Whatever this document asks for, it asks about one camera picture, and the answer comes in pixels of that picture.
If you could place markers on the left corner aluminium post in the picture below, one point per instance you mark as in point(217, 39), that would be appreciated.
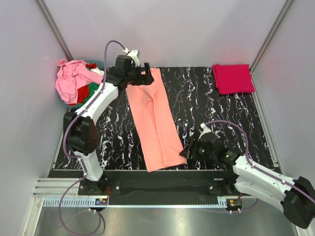
point(54, 28)

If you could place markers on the red garment in basket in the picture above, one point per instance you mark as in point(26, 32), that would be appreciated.
point(83, 92)

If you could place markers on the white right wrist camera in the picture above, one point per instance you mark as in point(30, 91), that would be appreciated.
point(203, 129)

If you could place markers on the corner aluminium post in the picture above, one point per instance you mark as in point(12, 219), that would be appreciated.
point(54, 28)
point(276, 25)

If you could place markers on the teal laundry basket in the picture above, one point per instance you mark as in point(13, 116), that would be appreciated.
point(97, 61)

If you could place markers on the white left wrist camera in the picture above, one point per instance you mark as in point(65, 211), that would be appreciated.
point(133, 54)

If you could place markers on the green garment in basket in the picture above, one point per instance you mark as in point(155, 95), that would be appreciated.
point(93, 87)

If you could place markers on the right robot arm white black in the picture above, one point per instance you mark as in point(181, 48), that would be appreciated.
point(295, 198)

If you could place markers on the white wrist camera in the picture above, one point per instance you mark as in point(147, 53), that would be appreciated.
point(203, 129)
point(133, 54)

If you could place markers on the folded magenta t-shirt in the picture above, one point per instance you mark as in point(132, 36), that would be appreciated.
point(233, 79)

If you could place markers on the aluminium frame rail front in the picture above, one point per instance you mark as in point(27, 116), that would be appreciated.
point(64, 192)

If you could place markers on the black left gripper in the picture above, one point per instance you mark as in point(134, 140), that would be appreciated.
point(143, 79)

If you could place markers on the light pink t-shirt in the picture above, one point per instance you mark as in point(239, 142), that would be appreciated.
point(71, 81)

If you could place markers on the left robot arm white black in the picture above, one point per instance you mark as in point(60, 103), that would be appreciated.
point(80, 133)

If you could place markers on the white garment in basket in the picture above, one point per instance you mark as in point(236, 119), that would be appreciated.
point(98, 71)

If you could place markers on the right corner aluminium post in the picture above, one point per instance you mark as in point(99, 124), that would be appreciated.
point(276, 25)

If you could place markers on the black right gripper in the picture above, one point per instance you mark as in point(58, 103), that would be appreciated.
point(187, 153)

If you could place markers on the salmon orange t-shirt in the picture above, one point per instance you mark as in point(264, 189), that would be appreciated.
point(155, 126)

